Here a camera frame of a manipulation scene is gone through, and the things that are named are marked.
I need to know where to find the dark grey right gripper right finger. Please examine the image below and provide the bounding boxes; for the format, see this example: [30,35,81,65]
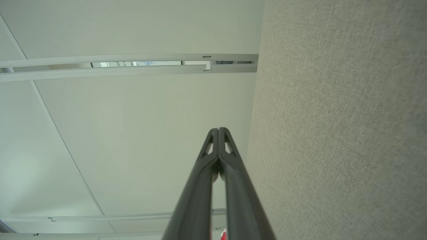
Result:
[219,127,276,240]

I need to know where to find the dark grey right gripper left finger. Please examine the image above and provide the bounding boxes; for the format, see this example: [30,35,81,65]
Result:
[162,128,219,240]

